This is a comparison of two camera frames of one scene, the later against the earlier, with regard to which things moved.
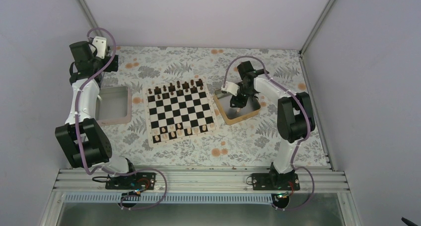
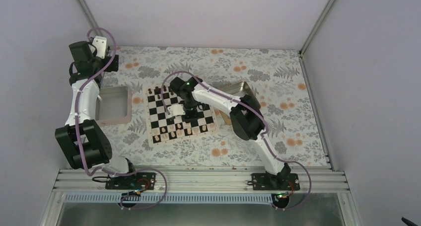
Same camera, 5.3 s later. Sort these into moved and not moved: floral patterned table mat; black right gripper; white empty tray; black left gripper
Moved: black right gripper
Not moved: floral patterned table mat; black left gripper; white empty tray
